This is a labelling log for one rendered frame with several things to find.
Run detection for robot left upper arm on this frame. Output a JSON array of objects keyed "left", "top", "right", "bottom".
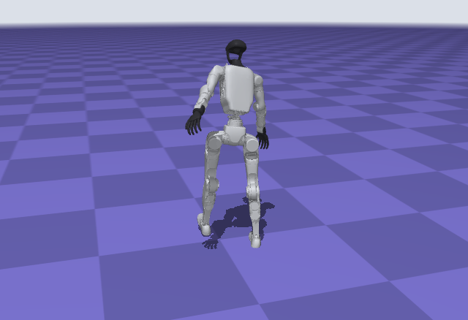
[{"left": 206, "top": 65, "right": 224, "bottom": 97}]

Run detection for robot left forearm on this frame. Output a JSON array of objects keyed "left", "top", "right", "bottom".
[{"left": 194, "top": 84, "right": 211, "bottom": 113}]

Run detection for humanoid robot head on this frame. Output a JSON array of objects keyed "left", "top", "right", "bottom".
[{"left": 225, "top": 39, "right": 246, "bottom": 67}]

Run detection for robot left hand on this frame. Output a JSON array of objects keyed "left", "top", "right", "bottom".
[{"left": 185, "top": 105, "right": 205, "bottom": 135}]

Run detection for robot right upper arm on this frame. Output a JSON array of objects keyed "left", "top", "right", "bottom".
[{"left": 253, "top": 73, "right": 265, "bottom": 112}]

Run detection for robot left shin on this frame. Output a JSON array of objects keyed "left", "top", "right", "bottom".
[{"left": 202, "top": 179, "right": 216, "bottom": 225}]

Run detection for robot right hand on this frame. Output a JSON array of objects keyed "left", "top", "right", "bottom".
[{"left": 256, "top": 127, "right": 269, "bottom": 149}]

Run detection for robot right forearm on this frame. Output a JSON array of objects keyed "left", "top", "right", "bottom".
[{"left": 256, "top": 107, "right": 266, "bottom": 133}]

